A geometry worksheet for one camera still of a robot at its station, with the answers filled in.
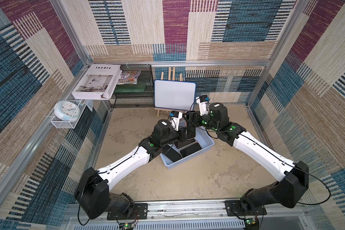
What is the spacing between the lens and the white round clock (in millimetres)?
641

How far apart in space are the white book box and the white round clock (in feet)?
0.16

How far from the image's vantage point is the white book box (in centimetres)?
71
